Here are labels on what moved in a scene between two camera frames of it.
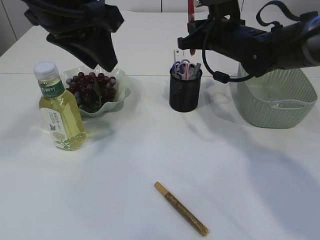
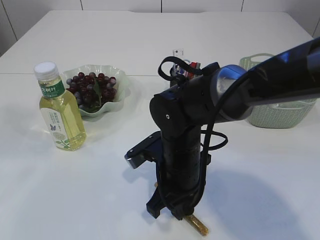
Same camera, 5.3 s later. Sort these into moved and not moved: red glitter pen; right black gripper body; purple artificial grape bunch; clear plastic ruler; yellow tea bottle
Moved: right black gripper body; red glitter pen
Not moved: clear plastic ruler; purple artificial grape bunch; yellow tea bottle
